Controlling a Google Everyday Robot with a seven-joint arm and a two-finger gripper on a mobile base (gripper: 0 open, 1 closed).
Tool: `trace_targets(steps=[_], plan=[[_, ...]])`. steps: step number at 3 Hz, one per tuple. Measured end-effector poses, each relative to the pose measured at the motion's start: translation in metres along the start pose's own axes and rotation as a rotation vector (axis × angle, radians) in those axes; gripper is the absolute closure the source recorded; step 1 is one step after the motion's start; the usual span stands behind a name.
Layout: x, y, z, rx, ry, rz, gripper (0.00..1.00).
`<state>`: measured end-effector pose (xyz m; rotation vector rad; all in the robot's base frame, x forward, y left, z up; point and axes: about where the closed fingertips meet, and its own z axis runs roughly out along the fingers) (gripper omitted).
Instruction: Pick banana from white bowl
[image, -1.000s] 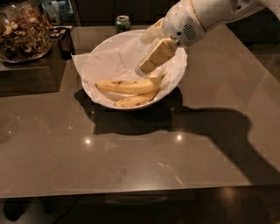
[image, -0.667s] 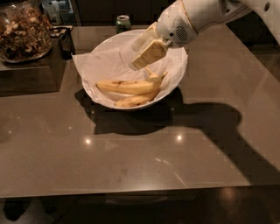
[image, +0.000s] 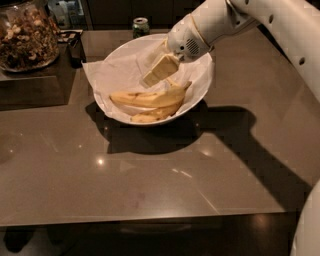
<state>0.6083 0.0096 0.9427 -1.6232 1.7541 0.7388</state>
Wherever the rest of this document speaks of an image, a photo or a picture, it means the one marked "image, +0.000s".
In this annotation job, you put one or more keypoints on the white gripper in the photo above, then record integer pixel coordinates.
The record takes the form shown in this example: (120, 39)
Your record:
(183, 40)

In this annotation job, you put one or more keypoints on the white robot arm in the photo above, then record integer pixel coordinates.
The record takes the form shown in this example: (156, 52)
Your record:
(292, 179)

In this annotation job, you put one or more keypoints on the upper yellow banana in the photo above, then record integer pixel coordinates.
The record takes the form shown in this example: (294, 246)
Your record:
(173, 95)

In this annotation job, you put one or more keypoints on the yellow banana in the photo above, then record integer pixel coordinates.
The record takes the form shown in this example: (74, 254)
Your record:
(173, 95)
(156, 114)

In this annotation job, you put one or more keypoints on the white bowl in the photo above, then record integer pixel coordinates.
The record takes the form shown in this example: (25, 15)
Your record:
(196, 96)

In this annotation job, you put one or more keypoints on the lower yellow banana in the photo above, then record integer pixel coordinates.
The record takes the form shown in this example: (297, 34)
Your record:
(156, 114)

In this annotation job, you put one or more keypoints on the green drink can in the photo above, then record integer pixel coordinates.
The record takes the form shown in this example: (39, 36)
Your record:
(140, 27)

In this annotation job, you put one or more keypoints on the white paper liner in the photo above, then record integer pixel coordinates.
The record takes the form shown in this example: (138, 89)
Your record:
(123, 66)

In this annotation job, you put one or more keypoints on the small dark items behind jar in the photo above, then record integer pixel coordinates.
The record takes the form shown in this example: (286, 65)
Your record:
(66, 36)

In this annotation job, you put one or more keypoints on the dark box stand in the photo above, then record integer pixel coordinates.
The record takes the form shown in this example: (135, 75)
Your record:
(50, 86)

